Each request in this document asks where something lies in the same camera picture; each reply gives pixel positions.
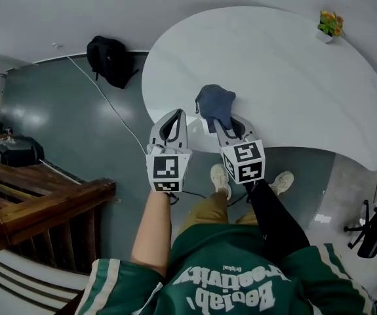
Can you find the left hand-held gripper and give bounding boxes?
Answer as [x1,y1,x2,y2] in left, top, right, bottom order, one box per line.
[145,109,193,194]

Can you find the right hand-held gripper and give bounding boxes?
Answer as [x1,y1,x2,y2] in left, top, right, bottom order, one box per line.
[214,114,266,186]

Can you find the blue cloth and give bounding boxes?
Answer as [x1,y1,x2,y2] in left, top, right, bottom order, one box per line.
[194,83,237,135]

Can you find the person's right forearm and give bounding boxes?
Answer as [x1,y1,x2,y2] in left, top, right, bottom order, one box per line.
[243,178,311,264]

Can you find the person's left forearm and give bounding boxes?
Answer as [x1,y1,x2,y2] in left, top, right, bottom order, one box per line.
[130,188,173,277]

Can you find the white tabletop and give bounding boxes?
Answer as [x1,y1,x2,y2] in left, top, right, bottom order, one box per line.
[141,5,377,172]

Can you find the person's left beige shoe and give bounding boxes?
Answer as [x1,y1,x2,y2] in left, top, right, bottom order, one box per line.
[210,163,233,201]

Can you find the person's beige shoe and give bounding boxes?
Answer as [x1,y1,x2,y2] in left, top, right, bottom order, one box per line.
[210,163,233,201]
[268,171,295,197]

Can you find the person's right beige shoe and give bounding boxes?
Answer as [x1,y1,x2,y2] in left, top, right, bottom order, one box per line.
[268,171,295,197]

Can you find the khaki trousers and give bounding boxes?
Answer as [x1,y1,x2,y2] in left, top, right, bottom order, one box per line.
[178,191,260,233]

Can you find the black backpack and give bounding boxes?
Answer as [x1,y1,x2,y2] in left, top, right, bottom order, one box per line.
[86,35,140,90]

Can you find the potted plant with orange flowers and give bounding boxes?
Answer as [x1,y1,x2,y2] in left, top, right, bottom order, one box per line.
[315,10,346,44]

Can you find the green jersey shirt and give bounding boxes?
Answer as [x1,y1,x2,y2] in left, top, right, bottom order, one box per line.
[75,223,374,315]

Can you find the brown wooden railing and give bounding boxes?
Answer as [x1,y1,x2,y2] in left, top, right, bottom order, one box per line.
[0,155,117,276]

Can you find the black bag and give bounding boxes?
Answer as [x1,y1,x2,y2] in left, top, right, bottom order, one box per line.
[0,136,45,169]

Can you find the black office chair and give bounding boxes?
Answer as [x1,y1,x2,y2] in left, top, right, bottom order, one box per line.
[343,199,377,259]

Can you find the black cable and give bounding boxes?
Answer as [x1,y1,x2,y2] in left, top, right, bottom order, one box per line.
[167,190,252,207]

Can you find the white floor cable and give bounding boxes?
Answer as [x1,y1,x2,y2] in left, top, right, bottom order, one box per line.
[66,55,148,154]

